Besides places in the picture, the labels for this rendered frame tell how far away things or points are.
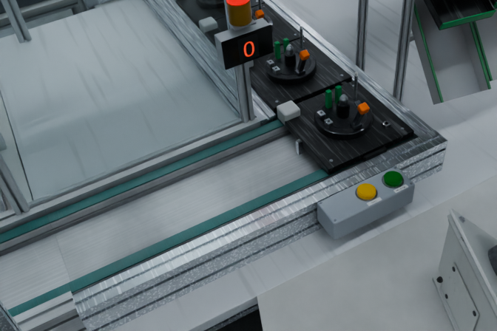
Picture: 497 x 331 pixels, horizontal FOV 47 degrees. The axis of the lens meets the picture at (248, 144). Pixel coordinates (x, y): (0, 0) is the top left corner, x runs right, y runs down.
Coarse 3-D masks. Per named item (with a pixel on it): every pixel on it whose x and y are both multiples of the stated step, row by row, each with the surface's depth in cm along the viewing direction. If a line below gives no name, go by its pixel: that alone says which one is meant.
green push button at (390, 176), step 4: (388, 172) 125; (392, 172) 125; (396, 172) 125; (384, 176) 124; (388, 176) 124; (392, 176) 124; (396, 176) 124; (400, 176) 124; (384, 180) 124; (388, 180) 123; (392, 180) 123; (396, 180) 123; (400, 180) 123; (388, 184) 123; (392, 184) 123; (396, 184) 123; (400, 184) 123
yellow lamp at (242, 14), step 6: (228, 6) 118; (234, 6) 117; (240, 6) 117; (246, 6) 117; (228, 12) 119; (234, 12) 118; (240, 12) 118; (246, 12) 118; (234, 18) 119; (240, 18) 119; (246, 18) 119; (234, 24) 120; (240, 24) 120; (246, 24) 120
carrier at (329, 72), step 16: (288, 48) 150; (304, 48) 163; (256, 64) 159; (272, 64) 153; (288, 64) 153; (320, 64) 157; (336, 64) 156; (256, 80) 154; (272, 80) 153; (288, 80) 150; (304, 80) 151; (320, 80) 151; (336, 80) 151; (272, 96) 148; (288, 96) 148; (304, 96) 147
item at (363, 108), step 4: (356, 104) 128; (360, 104) 127; (364, 104) 127; (360, 108) 126; (364, 108) 126; (368, 108) 126; (360, 112) 127; (364, 112) 127; (356, 116) 130; (360, 116) 129; (356, 120) 131; (360, 120) 131; (356, 124) 132
